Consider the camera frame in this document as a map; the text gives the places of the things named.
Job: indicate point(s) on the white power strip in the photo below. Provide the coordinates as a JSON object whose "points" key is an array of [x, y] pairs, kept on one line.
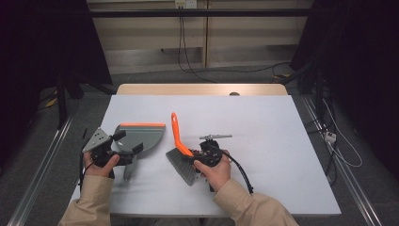
{"points": [[330, 137]]}

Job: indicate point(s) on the orange brush with grey bristles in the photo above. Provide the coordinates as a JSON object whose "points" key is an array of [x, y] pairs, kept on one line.
{"points": [[176, 132]]}

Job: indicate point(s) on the metal floor rail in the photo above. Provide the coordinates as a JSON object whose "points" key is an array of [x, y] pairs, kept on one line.
{"points": [[342, 169], [40, 169]]}

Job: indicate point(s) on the white wall outlet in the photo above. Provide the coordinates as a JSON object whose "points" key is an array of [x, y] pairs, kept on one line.
{"points": [[185, 3]]}

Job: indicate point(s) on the black curtain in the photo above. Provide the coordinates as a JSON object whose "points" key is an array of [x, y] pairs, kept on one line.
{"points": [[370, 62], [31, 47]]}

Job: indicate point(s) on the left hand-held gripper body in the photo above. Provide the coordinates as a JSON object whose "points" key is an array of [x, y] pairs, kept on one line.
{"points": [[98, 141]]}

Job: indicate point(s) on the black horizontal bar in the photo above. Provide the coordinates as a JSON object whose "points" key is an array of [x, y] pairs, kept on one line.
{"points": [[200, 12]]}

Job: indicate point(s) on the black metal stand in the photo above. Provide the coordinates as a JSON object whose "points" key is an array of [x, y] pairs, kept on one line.
{"points": [[61, 103]]}

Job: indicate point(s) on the white table sheet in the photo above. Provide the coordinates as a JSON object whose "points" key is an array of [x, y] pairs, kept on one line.
{"points": [[266, 141]]}

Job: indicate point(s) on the person's left hand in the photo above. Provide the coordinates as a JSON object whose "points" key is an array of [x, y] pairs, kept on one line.
{"points": [[98, 171]]}

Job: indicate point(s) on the wooden table edge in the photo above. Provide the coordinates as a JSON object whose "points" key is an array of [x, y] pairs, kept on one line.
{"points": [[188, 89]]}

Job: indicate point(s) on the grey dustpan with orange edge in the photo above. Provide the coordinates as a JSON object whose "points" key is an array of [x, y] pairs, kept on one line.
{"points": [[147, 138]]}

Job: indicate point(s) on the person's right hand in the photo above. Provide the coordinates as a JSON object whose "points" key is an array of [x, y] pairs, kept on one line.
{"points": [[215, 174]]}

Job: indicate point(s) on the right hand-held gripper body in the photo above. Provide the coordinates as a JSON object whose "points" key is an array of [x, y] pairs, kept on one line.
{"points": [[210, 152]]}

